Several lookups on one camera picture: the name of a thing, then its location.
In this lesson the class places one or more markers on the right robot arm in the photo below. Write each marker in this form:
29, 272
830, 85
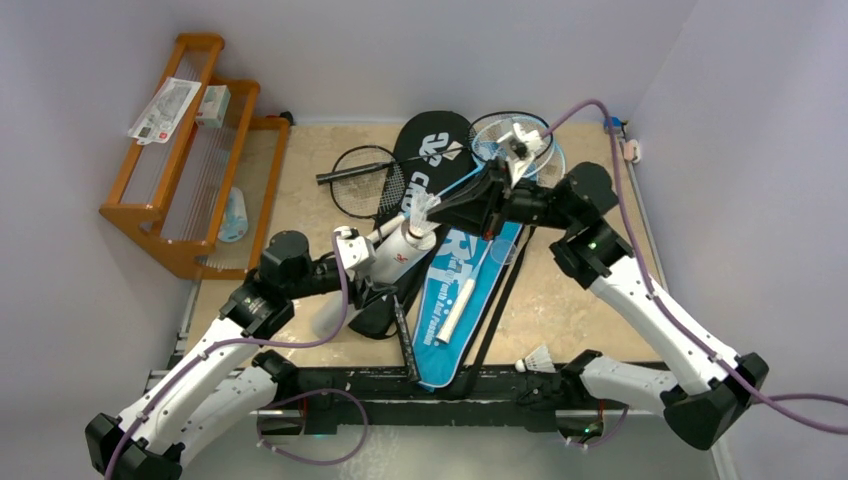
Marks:
706, 385

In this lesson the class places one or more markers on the blue white wipes pack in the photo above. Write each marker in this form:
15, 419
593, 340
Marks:
234, 224

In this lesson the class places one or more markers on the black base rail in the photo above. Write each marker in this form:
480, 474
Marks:
492, 396

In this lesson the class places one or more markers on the wooden shelf rack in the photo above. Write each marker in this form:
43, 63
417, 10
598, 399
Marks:
169, 198

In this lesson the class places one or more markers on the white shuttlecock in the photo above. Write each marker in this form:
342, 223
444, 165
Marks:
539, 360
419, 224

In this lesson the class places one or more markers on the clear tube lid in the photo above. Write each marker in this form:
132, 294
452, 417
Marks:
503, 251

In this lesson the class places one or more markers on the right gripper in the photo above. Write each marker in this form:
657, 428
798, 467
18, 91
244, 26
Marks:
494, 196

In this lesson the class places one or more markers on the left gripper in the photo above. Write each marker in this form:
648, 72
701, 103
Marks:
367, 289

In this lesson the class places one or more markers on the white plastic package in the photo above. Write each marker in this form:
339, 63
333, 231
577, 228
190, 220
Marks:
163, 114

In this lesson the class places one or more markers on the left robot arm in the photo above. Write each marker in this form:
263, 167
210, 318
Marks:
235, 367

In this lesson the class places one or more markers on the white shuttlecock tube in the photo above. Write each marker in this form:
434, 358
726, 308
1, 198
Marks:
396, 252

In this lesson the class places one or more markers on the blue racket bag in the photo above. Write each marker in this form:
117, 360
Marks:
461, 278

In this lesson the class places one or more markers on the blue racket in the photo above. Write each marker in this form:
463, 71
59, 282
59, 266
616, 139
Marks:
546, 170
483, 148

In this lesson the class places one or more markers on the blue clip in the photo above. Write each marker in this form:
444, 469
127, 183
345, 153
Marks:
615, 126

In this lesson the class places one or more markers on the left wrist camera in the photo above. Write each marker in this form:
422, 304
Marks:
356, 250

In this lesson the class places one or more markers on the small white green box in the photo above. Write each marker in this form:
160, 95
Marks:
212, 109

